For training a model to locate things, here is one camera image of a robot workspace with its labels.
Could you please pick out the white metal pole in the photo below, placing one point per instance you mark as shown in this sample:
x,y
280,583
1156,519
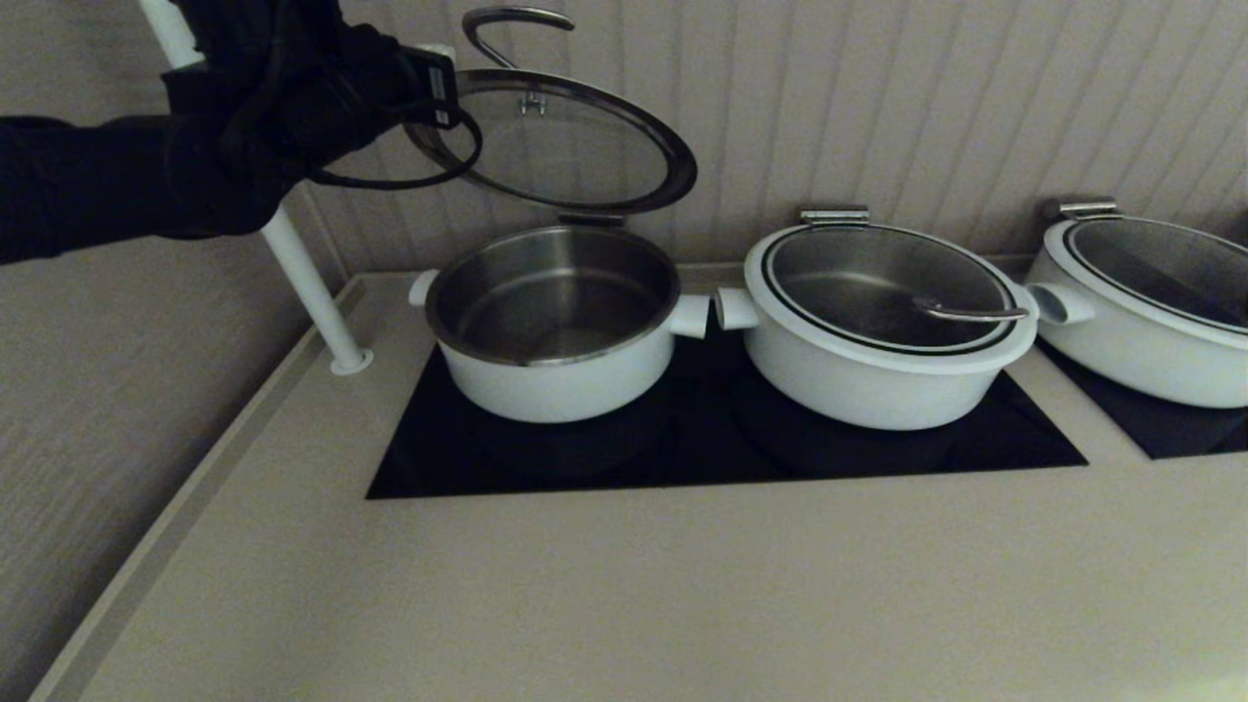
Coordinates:
x,y
312,292

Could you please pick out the white round pot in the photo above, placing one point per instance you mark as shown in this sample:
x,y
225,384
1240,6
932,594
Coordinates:
x,y
848,400
1131,361
556,390

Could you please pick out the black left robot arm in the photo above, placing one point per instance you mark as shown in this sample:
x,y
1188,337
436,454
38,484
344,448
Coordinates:
x,y
146,146

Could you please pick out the wide black glass cooktop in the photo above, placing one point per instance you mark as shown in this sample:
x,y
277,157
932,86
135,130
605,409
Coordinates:
x,y
682,458

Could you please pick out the glass lid with white rim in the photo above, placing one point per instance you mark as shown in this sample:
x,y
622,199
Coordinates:
x,y
1160,258
858,283
585,146

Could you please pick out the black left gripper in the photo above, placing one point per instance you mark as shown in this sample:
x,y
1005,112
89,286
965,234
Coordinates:
x,y
429,83

